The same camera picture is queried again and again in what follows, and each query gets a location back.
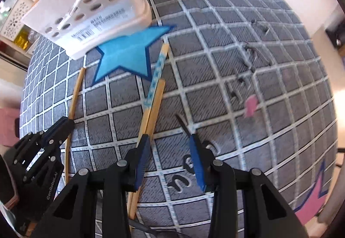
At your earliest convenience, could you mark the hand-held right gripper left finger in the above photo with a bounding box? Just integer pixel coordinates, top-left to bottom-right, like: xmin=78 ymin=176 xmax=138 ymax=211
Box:
xmin=34 ymin=134 xmax=151 ymax=238

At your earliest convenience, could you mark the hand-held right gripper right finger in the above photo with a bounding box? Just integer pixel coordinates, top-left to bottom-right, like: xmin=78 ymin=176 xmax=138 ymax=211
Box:
xmin=189 ymin=133 xmax=310 ymax=238

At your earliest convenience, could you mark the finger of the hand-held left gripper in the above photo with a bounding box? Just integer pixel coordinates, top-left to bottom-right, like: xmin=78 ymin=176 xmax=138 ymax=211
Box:
xmin=15 ymin=132 xmax=45 ymax=166
xmin=42 ymin=116 xmax=76 ymax=159

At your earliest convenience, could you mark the plain bamboo chopstick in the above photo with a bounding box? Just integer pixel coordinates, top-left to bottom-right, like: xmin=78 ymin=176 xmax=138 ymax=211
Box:
xmin=127 ymin=79 xmax=166 ymax=220
xmin=63 ymin=67 xmax=86 ymax=183

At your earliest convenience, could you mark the blue patterned bamboo chopstick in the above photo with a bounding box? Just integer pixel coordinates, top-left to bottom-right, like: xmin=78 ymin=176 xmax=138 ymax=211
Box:
xmin=136 ymin=44 xmax=170 ymax=147

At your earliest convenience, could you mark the cream plastic utensil holder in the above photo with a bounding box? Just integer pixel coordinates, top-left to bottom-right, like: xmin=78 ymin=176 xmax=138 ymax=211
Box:
xmin=21 ymin=0 xmax=152 ymax=60

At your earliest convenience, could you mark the pink plastic stool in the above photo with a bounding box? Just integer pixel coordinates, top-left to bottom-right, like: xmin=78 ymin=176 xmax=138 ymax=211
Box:
xmin=0 ymin=107 xmax=21 ymax=145

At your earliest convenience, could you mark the yellow oil bottle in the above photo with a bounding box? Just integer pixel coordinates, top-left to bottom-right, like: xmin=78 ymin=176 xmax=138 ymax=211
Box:
xmin=13 ymin=30 xmax=31 ymax=49

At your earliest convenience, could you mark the grey checked star tablecloth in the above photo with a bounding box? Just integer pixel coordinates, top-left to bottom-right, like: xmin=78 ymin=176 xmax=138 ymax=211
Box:
xmin=19 ymin=0 xmax=339 ymax=238

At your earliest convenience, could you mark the cream plastic storage cart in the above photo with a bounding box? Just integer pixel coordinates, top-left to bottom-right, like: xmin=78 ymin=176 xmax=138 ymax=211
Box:
xmin=0 ymin=0 xmax=60 ymax=51

